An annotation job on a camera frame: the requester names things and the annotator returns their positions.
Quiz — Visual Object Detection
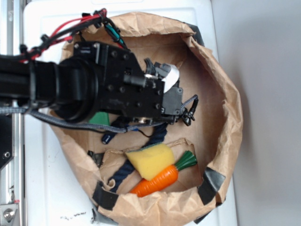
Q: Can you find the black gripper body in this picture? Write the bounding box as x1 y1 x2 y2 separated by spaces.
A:
72 41 183 123

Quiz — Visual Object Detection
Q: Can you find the yellow sponge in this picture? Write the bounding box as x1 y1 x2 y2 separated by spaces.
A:
126 143 175 181

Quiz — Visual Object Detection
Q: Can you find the green rectangular block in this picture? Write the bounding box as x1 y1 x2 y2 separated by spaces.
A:
89 112 110 125

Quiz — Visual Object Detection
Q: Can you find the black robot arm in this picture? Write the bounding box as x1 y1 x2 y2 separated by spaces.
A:
0 41 183 123

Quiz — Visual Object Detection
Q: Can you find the aluminium frame rail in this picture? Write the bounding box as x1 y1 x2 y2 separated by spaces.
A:
0 0 27 226

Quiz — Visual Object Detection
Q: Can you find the orange plastic carrot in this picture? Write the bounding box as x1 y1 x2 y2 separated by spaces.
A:
130 151 197 197

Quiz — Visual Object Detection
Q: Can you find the metal corner bracket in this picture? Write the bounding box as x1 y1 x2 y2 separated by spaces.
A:
0 203 19 226

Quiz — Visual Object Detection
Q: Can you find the dark blue rope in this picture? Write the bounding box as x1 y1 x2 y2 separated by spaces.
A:
102 123 168 193

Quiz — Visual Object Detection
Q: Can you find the brown paper bag container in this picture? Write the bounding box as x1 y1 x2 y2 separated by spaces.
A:
53 12 243 226

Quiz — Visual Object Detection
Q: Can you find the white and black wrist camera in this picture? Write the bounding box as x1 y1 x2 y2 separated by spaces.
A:
144 58 180 93

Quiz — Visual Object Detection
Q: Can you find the red and black cable bundle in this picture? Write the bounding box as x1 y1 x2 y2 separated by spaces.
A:
19 8 132 63

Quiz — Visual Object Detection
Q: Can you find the black octagonal mount plate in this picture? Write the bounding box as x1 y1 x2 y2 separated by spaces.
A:
0 115 14 170

